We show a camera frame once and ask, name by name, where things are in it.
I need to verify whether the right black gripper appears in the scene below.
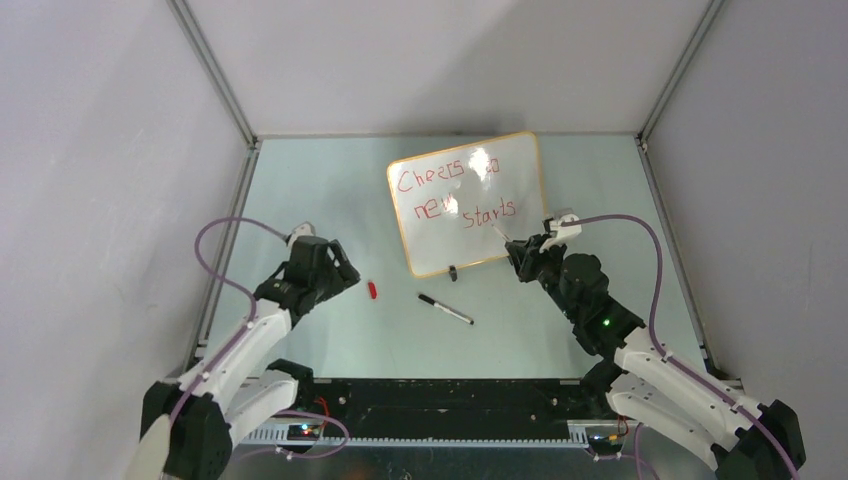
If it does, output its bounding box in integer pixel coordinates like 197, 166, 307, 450
507, 233, 580, 321

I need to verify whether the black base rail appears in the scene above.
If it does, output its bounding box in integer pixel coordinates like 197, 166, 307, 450
296, 378, 616, 441

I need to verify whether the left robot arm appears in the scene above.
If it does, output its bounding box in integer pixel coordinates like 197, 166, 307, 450
125, 235, 360, 479

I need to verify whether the aluminium frame front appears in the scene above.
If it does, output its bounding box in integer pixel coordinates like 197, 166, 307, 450
152, 377, 757, 446

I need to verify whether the red marker pen body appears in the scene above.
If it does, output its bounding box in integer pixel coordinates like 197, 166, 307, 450
492, 225, 511, 242

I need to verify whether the black capped marker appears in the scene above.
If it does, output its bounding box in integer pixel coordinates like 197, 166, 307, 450
417, 293, 475, 326

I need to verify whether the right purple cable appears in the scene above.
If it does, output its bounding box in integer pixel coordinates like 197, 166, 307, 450
559, 213, 803, 480

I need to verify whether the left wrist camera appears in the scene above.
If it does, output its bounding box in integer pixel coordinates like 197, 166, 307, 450
286, 221, 315, 248

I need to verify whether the yellow-framed whiteboard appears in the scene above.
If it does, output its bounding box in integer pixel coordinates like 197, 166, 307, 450
386, 131, 547, 278

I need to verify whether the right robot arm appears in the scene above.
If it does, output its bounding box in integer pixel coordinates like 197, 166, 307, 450
505, 235, 807, 479

